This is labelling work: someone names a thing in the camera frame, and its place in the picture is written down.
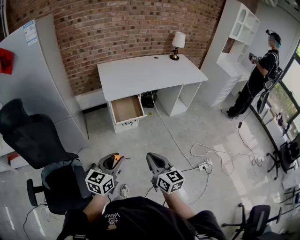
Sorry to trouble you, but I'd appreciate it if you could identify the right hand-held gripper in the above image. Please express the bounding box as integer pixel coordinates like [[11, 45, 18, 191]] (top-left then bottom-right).
[[146, 152, 185, 195]]

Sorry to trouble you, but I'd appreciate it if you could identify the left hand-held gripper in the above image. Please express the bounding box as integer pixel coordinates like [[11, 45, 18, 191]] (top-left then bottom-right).
[[85, 153, 125, 195]]

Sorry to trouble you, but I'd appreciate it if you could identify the wooden drawer with white front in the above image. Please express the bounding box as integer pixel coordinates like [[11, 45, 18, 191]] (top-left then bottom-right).
[[109, 94, 148, 127]]

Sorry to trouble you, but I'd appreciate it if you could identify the person's right forearm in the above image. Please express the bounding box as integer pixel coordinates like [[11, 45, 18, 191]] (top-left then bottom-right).
[[163, 191, 196, 221]]

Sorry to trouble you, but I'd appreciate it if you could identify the person's left forearm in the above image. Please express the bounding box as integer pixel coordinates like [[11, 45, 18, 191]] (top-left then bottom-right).
[[83, 193, 111, 222]]

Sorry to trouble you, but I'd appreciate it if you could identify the white power strip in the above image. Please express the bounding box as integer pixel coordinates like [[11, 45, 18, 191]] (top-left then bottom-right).
[[198, 159, 213, 172]]

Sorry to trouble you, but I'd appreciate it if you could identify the grey jacket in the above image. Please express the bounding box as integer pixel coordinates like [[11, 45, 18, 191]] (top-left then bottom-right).
[[41, 159, 83, 188]]

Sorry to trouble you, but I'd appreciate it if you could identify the person's black shirt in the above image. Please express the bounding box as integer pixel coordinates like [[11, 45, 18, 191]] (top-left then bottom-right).
[[56, 196, 227, 240]]

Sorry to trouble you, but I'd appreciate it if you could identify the white low bench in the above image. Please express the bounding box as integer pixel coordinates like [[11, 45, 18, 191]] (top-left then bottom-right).
[[75, 88, 109, 111]]

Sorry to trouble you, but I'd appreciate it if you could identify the black mesh office chair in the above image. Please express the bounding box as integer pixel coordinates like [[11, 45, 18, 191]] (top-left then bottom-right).
[[0, 98, 93, 215]]

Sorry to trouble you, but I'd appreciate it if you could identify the white desk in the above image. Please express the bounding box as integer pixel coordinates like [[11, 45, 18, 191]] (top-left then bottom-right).
[[97, 53, 209, 134]]

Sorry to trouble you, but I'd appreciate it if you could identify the white bookshelf unit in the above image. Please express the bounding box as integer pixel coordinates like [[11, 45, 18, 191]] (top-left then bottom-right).
[[200, 0, 261, 107]]

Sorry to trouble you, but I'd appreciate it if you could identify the table lamp with white shade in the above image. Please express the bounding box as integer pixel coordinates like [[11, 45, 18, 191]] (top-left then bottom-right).
[[169, 31, 187, 61]]

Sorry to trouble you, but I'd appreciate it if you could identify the red paper decoration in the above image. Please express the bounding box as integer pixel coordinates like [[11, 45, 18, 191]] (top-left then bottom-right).
[[0, 48, 15, 75]]

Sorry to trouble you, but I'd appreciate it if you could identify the blue and white sticker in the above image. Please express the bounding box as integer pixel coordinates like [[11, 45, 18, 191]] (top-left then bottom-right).
[[22, 20, 38, 46]]

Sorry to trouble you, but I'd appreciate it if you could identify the long white cable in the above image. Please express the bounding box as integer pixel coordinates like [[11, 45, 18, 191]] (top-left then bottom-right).
[[151, 91, 200, 170]]

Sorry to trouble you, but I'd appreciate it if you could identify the black crate with cables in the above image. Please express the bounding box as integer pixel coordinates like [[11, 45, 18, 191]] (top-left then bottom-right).
[[140, 90, 158, 108]]

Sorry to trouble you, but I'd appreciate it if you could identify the looped white cable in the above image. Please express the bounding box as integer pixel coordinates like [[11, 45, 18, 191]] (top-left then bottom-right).
[[189, 142, 258, 176]]

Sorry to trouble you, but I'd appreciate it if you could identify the black window frame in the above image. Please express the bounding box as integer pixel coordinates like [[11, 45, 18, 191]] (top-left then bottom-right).
[[249, 42, 300, 150]]

